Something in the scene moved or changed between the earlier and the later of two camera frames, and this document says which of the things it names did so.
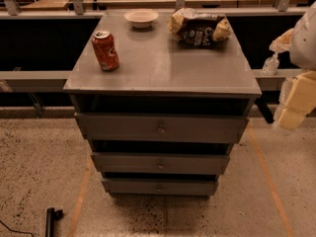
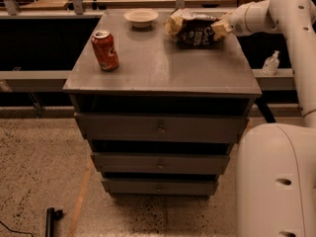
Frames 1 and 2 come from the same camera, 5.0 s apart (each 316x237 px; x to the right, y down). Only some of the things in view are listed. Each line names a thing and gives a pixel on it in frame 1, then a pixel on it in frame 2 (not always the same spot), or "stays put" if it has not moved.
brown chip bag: [197, 30] stays put
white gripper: [304, 41] → [237, 24]
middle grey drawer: [171, 163] stays put
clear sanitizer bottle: [271, 65] stays put
